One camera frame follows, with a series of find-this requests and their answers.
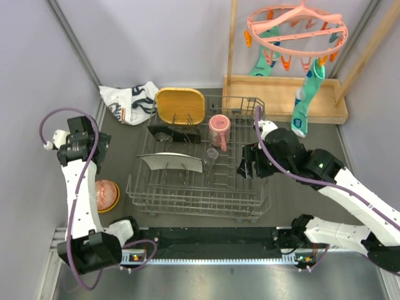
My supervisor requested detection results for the white printed cloth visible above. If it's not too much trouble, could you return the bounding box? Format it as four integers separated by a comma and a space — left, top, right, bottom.
99, 81, 159, 126

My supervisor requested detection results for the pink round clothes hanger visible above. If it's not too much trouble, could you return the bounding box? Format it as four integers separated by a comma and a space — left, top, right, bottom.
244, 1, 349, 71

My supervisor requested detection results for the red patterned bowl yellow rim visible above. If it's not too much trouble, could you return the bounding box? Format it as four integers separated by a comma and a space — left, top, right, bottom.
95, 179, 121, 213

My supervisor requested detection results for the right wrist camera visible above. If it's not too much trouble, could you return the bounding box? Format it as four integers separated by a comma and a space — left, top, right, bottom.
254, 120, 278, 140

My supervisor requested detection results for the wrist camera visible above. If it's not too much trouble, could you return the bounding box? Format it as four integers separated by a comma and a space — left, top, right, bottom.
254, 120, 278, 140
44, 129, 70, 151

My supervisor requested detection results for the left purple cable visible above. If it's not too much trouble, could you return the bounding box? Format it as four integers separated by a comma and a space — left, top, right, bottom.
39, 107, 158, 291

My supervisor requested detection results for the teal patterned sock front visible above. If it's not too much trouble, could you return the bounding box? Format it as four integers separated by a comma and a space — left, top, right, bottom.
291, 59, 326, 138

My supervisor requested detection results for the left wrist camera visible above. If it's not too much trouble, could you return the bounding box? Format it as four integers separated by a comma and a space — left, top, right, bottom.
44, 129, 70, 151

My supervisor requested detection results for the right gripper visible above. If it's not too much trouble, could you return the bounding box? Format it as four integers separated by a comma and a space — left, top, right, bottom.
237, 142, 293, 181

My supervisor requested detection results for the pink ceramic mug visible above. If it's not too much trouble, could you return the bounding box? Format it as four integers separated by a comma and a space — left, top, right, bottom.
208, 114, 231, 153

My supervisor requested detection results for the teal patterned sock back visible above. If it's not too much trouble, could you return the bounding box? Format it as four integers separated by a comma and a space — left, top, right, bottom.
249, 26, 280, 76

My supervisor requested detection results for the grey wire dish rack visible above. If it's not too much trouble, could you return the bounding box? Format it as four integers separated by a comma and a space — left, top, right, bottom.
126, 96, 272, 223

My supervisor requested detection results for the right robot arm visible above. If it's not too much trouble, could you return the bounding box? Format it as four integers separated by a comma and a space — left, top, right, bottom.
237, 122, 399, 274

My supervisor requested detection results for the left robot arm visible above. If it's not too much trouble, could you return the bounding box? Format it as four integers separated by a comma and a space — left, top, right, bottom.
54, 116, 142, 274

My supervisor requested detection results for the black floral square plate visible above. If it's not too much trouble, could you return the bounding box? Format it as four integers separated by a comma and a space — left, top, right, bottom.
147, 125, 201, 144

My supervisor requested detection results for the clear glass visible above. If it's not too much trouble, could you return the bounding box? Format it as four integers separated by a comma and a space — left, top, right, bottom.
202, 147, 219, 170

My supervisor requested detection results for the yellow woven-pattern plate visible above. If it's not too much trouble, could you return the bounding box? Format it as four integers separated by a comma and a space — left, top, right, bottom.
156, 87, 206, 125

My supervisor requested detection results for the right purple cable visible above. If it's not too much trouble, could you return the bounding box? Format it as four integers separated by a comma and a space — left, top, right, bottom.
253, 105, 400, 276

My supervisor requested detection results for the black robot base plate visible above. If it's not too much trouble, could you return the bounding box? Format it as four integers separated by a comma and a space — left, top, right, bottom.
105, 226, 331, 260

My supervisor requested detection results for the wooden tray frame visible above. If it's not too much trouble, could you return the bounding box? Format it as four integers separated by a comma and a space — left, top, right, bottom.
222, 1, 399, 125

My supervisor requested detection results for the teal patterned sock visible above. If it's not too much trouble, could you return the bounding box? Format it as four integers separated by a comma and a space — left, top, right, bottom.
249, 26, 280, 76
291, 59, 326, 138

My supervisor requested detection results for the white square plate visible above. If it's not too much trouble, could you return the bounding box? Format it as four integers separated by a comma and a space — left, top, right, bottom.
138, 152, 203, 173

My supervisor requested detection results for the purple cable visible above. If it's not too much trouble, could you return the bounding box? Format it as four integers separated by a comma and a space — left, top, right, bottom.
253, 105, 400, 276
39, 107, 158, 291

